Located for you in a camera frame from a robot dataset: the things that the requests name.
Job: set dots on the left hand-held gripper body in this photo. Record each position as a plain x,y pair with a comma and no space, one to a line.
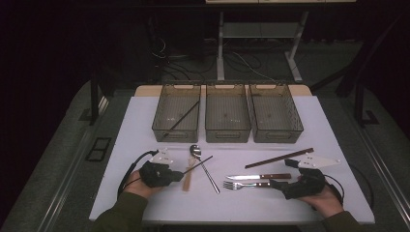
158,175

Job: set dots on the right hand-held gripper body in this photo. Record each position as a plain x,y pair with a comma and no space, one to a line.
307,185

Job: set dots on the light wooden spoon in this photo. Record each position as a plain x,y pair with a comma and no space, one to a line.
187,180

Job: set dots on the brown wooden chopstick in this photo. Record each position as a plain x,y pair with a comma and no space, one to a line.
279,159
280,156

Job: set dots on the black chopstick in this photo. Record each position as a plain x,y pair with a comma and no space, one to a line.
201,163
182,118

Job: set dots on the metal spoon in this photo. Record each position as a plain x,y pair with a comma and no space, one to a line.
195,150

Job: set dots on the translucent brown plastic bin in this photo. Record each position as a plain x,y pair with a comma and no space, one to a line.
227,112
275,112
177,96

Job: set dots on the person's left hand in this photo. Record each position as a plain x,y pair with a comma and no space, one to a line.
138,187

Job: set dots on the person's right hand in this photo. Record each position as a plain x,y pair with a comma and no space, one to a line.
328,201

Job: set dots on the white table mat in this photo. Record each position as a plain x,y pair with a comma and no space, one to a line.
225,206

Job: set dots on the black upright stand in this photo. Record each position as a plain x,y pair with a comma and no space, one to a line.
94,103
358,103

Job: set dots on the black slanted stand bar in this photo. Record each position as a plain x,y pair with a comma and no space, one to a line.
354,74

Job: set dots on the white metal desk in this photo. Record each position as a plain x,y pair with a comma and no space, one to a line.
220,48

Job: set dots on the aluminium rail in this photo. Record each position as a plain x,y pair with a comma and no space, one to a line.
384,170
103,104

